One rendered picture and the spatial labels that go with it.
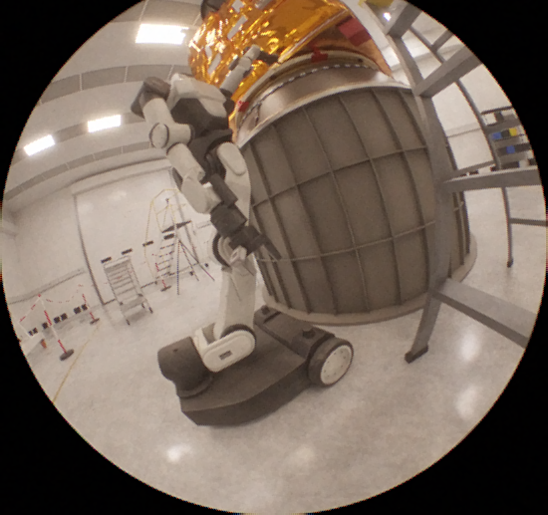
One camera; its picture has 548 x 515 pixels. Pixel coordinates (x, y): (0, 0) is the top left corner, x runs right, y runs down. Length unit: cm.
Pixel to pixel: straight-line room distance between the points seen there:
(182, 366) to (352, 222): 92
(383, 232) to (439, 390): 72
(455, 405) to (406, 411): 17
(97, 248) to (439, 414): 874
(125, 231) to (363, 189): 812
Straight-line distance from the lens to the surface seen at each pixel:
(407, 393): 74
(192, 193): 51
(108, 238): 838
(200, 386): 76
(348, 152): 91
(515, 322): 55
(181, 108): 80
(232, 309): 67
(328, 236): 92
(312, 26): 157
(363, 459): 66
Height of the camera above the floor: 65
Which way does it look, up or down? 6 degrees down
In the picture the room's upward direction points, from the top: 19 degrees counter-clockwise
